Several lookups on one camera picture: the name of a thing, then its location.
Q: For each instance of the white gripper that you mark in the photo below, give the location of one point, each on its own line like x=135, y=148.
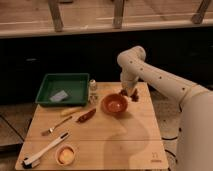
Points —
x=128, y=82

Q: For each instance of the green plastic tray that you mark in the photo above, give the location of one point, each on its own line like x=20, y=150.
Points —
x=74, y=84

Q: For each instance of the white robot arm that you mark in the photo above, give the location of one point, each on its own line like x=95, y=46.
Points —
x=195, y=138

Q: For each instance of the grey sponge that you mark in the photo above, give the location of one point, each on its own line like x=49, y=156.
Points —
x=60, y=96

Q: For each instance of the metal fork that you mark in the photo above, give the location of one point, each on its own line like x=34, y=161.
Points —
x=51, y=129

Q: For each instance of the small cup with yellow content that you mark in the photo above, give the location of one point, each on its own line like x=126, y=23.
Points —
x=65, y=155

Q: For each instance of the small white bottle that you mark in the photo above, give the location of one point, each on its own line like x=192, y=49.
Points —
x=93, y=85

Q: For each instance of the red bowl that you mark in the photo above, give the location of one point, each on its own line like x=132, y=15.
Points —
x=114, y=104

